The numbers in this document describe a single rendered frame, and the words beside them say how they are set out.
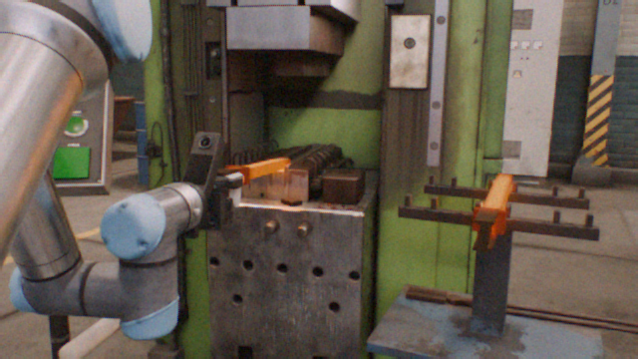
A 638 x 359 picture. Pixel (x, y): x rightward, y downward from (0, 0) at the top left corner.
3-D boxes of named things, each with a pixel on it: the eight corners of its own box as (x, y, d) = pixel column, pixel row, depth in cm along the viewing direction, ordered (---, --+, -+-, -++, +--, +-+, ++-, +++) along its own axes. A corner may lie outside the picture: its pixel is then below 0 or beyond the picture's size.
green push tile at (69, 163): (88, 177, 118) (90, 147, 121) (52, 178, 117) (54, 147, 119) (90, 180, 120) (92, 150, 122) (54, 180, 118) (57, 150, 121)
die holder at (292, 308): (358, 395, 124) (364, 212, 116) (210, 372, 132) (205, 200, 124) (384, 298, 178) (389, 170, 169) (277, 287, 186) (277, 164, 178)
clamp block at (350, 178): (358, 205, 122) (358, 179, 121) (322, 202, 124) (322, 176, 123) (365, 194, 134) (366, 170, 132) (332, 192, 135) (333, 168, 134)
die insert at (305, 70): (304, 76, 130) (304, 51, 129) (275, 76, 131) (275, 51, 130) (329, 76, 158) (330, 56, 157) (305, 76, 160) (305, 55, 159)
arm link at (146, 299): (114, 316, 77) (111, 243, 75) (187, 320, 76) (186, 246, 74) (85, 340, 69) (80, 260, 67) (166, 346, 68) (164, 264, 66)
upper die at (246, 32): (309, 49, 118) (309, 5, 116) (226, 49, 123) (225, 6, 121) (343, 56, 158) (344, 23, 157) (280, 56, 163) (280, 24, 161)
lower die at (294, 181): (307, 201, 125) (308, 167, 123) (229, 196, 129) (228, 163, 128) (341, 172, 165) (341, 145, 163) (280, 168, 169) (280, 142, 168)
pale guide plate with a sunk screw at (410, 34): (426, 88, 126) (430, 14, 122) (389, 88, 127) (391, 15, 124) (427, 88, 128) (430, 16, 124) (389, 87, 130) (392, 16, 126)
